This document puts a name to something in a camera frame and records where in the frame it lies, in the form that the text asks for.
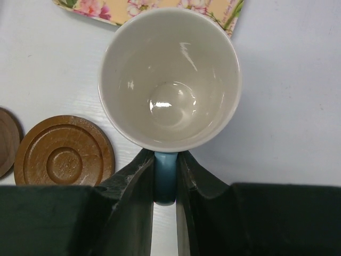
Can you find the blue mug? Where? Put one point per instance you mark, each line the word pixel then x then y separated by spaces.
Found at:
pixel 169 81

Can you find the dark wooden coaster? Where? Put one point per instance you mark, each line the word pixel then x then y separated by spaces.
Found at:
pixel 11 136

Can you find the floral serving tray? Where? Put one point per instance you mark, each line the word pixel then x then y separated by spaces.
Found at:
pixel 224 13

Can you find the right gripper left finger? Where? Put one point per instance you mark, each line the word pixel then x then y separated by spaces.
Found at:
pixel 113 218

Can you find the brown saucer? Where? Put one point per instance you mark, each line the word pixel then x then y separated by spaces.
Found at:
pixel 64 150

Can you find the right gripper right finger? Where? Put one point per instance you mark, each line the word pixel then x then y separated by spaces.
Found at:
pixel 214 218

